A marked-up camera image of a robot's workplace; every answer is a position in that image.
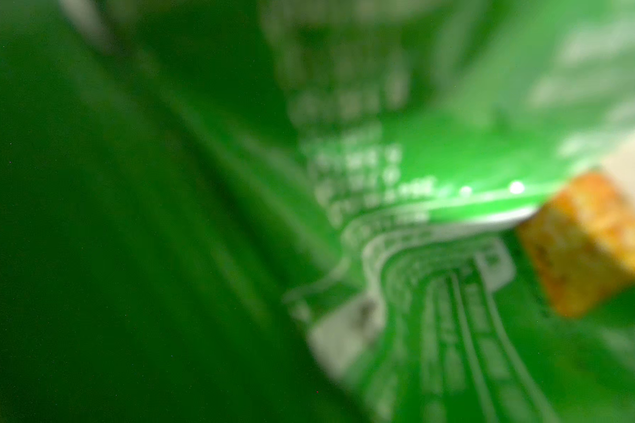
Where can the green snack bag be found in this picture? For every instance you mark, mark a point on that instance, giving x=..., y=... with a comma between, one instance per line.
x=315, y=211

